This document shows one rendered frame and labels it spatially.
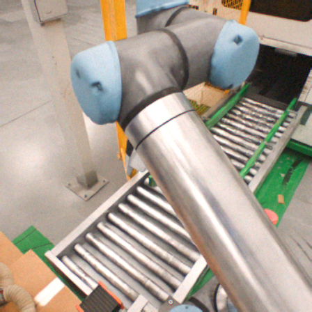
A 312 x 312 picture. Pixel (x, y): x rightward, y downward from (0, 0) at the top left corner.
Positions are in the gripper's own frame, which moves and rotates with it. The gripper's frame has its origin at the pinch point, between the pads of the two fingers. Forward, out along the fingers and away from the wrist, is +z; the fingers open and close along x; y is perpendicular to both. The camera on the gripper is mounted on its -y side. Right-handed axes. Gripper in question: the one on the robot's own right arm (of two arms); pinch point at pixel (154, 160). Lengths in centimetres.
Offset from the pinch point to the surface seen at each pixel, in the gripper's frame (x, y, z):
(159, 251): 17, -18, 94
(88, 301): -26.2, 8.1, 28.0
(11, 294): -43, -9, 34
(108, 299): -22.0, 10.8, 28.0
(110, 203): 9, -59, 89
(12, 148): -27, -232, 148
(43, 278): -36, -19, 54
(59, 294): -34, -10, 54
